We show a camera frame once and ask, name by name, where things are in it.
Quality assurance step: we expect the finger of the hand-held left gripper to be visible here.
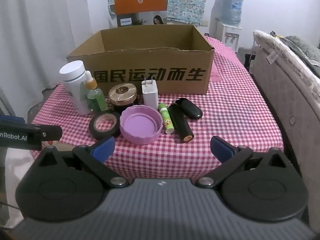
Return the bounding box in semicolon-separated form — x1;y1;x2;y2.
0;116;25;125
25;124;63;142

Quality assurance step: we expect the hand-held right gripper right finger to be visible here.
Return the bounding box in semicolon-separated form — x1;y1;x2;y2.
195;135;297;188

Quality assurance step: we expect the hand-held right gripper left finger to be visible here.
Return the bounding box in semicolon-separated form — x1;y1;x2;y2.
32;137;130;188

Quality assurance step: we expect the black tape roll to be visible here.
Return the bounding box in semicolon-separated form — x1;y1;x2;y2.
89;110;122;140

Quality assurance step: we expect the purple plastic lid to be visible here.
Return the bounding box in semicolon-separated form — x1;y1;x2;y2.
119;104;163;145

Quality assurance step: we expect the white bottle with white cap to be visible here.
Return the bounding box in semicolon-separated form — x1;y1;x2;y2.
59;60;92;115

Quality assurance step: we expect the black cylindrical tube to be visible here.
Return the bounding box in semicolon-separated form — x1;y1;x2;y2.
168;103;195;143

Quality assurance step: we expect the green dropper bottle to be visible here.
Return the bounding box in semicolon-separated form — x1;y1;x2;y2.
84;70;108;112

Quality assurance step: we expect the black oval case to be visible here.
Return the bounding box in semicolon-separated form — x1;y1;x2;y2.
175;97;203;119

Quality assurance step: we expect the dark jar with gold lid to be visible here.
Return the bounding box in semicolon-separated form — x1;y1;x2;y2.
108;82;138;113

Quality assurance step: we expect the green marker pen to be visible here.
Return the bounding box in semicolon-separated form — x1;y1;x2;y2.
158;103;175;134

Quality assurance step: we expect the white charger plug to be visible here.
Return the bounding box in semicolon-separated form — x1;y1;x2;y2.
141;77;159;110

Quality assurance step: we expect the brown cardboard box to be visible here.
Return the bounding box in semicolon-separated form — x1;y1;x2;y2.
66;24;215;95

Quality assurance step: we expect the pink checkered tablecloth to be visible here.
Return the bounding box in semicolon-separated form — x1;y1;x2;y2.
32;35;284;180

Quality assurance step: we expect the white plush toy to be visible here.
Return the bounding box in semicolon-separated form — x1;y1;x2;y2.
250;30;320;230

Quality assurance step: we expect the white curtain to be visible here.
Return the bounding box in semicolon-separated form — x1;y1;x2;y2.
0;0;75;110

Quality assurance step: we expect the white water dispenser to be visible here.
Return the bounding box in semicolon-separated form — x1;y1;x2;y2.
209;20;242;53

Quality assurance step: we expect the blue water jug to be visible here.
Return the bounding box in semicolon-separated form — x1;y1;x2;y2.
220;0;245;26

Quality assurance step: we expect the orange printed appliance box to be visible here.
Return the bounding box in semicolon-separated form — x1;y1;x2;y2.
109;0;170;27

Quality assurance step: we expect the patterned wall cloth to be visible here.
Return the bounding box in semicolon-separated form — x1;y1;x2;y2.
107;0;217;26

